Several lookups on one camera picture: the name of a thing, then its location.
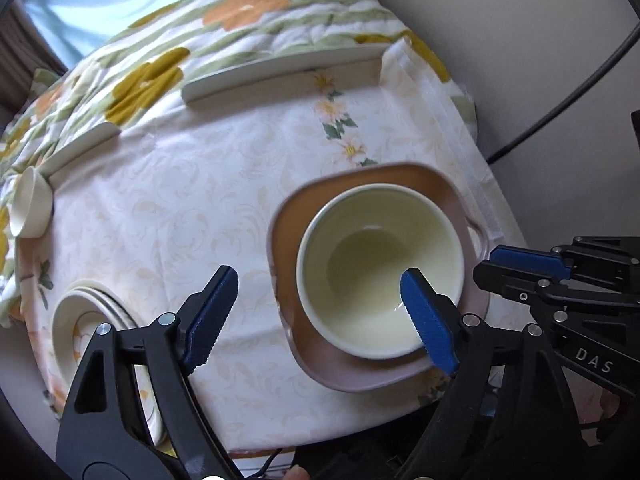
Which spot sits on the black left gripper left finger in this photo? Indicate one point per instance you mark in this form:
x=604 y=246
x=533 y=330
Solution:
x=103 y=432

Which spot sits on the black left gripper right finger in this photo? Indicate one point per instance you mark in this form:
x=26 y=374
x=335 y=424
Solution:
x=507 y=412

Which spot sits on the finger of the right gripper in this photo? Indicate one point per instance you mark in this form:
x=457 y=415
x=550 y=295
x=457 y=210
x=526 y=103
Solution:
x=529 y=260
x=512 y=284

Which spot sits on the cream round bowl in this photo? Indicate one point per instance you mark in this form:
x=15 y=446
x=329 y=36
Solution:
x=350 y=260

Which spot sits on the person's right hand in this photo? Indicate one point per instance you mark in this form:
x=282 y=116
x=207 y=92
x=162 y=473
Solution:
x=296 y=473

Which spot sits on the cream patterned tablecloth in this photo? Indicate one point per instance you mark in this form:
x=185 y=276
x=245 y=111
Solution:
x=152 y=213

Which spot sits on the small white cup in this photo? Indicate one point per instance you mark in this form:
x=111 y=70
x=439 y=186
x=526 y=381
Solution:
x=31 y=209

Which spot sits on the white tray edge right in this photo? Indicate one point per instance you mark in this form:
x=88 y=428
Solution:
x=256 y=71

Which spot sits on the floral quilt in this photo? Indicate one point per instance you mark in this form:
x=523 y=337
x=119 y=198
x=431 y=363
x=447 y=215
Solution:
x=138 y=74

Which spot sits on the brown curtain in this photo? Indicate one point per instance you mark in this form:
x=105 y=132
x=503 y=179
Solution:
x=22 y=51

